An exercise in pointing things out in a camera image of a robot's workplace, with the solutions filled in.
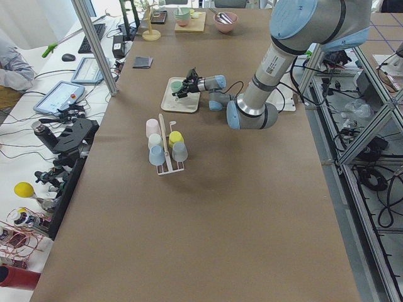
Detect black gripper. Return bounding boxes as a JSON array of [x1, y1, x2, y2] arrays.
[[172, 67, 202, 98]]

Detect mint green plastic cup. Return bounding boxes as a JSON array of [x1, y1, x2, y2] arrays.
[[170, 81, 183, 94]]

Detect cream rabbit serving tray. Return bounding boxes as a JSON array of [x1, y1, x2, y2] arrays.
[[161, 77, 200, 113]]

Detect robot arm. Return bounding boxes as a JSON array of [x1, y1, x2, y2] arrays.
[[171, 0, 372, 130]]

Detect yellow plastic cup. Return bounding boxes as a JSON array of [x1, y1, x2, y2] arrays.
[[168, 131, 184, 148]]

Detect pink plastic cup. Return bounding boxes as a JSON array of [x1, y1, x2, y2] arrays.
[[145, 118, 161, 138]]

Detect cream white plastic cup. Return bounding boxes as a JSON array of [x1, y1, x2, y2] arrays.
[[148, 133, 163, 150]]

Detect grey plastic cup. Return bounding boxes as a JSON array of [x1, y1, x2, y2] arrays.
[[172, 142, 188, 162]]

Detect light blue plastic cup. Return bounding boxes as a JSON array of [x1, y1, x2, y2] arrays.
[[149, 145, 165, 166]]

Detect folded grey cloth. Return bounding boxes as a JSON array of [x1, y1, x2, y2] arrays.
[[132, 56, 154, 69]]

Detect wooden cutting board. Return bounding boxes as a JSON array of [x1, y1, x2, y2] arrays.
[[174, 11, 206, 33]]

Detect wooden mug tree stand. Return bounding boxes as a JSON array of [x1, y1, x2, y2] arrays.
[[140, 1, 161, 42]]

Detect pink bowl with ice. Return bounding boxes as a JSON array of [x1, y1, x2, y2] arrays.
[[213, 12, 239, 33]]

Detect stacked mint green bowls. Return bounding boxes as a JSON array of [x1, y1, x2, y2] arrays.
[[174, 7, 191, 26]]

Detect metal ice scoop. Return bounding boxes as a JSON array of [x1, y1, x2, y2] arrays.
[[209, 8, 232, 24]]

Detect blue teach pendant far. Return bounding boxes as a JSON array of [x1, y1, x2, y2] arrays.
[[71, 57, 103, 85]]

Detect blue teach pendant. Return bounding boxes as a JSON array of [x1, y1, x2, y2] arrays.
[[33, 81, 85, 116], [71, 57, 103, 85]]

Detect black keyboard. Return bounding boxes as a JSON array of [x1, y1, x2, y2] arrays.
[[77, 23, 107, 54]]

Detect black computer mouse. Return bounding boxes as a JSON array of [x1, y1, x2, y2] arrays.
[[61, 53, 76, 62]]

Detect blue teach pendant near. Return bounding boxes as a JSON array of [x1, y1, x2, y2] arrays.
[[33, 81, 85, 116]]

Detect black metal stand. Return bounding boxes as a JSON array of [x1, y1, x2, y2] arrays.
[[35, 118, 99, 188]]

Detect black water bottle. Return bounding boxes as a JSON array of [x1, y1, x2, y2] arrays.
[[31, 121, 59, 154]]

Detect yellow lemon toy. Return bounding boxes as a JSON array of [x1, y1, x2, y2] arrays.
[[14, 182, 35, 198]]

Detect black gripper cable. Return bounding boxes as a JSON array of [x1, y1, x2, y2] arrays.
[[220, 81, 298, 114]]

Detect white wire cup rack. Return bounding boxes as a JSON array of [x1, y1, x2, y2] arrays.
[[156, 113, 185, 176]]

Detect aluminium frame post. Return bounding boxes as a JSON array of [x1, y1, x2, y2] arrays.
[[71, 0, 118, 96]]

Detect copper wire bottle rack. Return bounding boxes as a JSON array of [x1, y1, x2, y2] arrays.
[[1, 208, 53, 272]]

